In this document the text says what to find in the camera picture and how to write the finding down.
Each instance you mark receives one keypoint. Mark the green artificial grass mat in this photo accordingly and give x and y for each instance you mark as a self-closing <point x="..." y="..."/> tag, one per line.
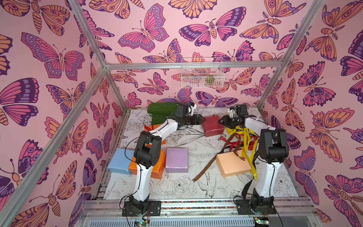
<point x="160" y="111"/>

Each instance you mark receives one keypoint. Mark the dark red gift box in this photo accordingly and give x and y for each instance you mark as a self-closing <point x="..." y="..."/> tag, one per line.
<point x="212" y="127"/>

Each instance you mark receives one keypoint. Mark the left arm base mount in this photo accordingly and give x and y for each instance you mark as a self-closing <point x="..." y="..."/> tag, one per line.
<point x="133" y="208"/>

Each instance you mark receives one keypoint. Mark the peach gift box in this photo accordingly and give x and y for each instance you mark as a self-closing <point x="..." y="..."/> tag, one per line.
<point x="230" y="164"/>

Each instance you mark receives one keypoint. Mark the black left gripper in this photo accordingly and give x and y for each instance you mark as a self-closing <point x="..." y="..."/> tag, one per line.
<point x="195" y="120"/>

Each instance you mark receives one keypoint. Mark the large orange gift box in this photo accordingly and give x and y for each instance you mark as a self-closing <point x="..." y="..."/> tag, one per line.
<point x="158" y="169"/>

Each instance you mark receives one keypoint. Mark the aluminium front rail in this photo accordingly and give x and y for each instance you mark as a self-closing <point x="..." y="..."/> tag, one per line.
<point x="285" y="212"/>

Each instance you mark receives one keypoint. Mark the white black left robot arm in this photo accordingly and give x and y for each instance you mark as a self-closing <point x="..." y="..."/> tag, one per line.
<point x="148" y="148"/>

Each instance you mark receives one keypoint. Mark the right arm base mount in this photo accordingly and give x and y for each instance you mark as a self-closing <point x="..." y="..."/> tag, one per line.
<point x="256" y="205"/>

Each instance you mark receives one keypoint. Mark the lilac gift box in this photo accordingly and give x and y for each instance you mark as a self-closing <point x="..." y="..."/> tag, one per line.
<point x="177" y="160"/>

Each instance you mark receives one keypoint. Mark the light blue gift box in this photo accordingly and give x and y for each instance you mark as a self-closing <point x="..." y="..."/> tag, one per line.
<point x="121" y="161"/>

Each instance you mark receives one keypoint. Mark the aluminium frame post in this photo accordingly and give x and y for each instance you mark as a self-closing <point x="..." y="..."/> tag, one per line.
<point x="298" y="37"/>

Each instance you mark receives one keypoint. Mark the white wire basket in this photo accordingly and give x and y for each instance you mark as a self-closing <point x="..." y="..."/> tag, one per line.
<point x="202" y="74"/>

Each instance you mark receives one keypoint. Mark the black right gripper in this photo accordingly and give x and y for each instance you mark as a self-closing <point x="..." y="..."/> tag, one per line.
<point x="227" y="121"/>

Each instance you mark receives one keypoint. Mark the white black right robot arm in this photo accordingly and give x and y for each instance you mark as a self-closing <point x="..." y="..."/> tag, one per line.
<point x="271" y="147"/>

